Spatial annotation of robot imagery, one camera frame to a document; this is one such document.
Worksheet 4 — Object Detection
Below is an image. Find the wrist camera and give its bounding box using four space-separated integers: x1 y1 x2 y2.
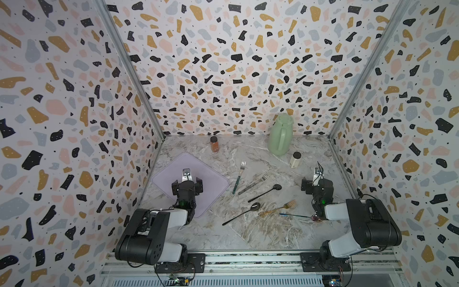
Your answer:
312 167 323 186
182 169 193 182

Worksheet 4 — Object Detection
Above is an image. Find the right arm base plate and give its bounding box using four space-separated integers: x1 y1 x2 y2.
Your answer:
300 252 351 272

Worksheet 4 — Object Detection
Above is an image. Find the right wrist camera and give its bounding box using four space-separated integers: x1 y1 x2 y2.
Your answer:
312 167 323 186

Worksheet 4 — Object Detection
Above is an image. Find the black spoon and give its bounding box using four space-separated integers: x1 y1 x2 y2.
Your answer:
247 184 282 203
222 202 261 226

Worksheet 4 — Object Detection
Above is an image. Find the silver fork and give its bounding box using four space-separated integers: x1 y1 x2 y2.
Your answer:
238 173 270 195

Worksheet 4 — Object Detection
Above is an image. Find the orange spice jar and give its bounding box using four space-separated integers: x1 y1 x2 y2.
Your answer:
210 136 219 153

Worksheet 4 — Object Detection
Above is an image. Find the aluminium rail frame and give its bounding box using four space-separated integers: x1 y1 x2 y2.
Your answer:
101 249 409 287

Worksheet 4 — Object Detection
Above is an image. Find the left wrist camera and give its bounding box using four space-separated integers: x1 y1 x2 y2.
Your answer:
182 169 193 182

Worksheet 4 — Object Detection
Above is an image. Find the gold fork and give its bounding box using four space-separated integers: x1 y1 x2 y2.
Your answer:
259 200 296 217

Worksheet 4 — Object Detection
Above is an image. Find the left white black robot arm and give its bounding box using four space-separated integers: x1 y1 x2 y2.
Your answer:
115 177 203 272

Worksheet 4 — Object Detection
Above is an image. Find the green plastic pitcher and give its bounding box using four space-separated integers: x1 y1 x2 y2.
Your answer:
268 114 294 156

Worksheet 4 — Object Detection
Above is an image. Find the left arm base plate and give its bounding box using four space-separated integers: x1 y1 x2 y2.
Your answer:
156 253 206 274

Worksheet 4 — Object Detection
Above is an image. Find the iridescent spoon blue handle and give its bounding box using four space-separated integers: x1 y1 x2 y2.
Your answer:
279 213 322 222

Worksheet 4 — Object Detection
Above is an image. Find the white shaker jar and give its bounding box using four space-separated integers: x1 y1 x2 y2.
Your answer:
289 151 302 169

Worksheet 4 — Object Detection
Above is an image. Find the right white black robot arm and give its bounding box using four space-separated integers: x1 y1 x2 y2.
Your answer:
301 177 402 263

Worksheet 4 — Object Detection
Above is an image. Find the lilac placemat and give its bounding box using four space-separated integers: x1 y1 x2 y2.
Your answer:
151 153 230 218

